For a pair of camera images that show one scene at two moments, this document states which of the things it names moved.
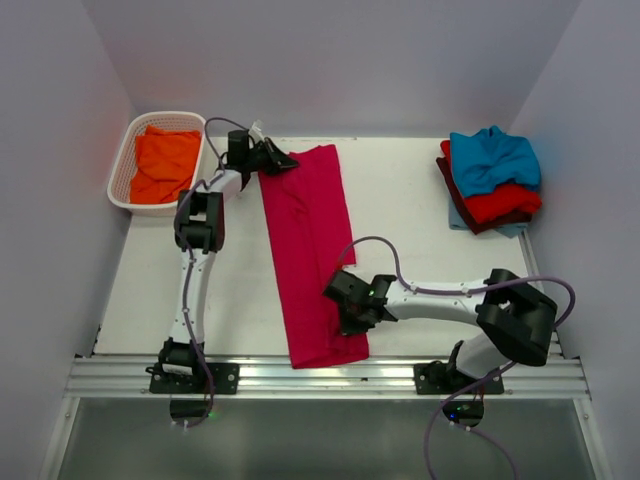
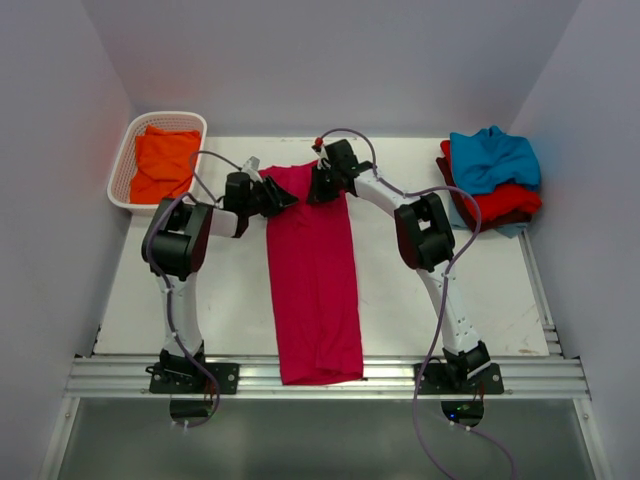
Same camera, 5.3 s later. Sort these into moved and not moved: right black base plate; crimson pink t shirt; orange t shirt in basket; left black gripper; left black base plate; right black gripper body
Moved: right black gripper body; left black gripper; crimson pink t shirt
Not moved: right black base plate; orange t shirt in basket; left black base plate
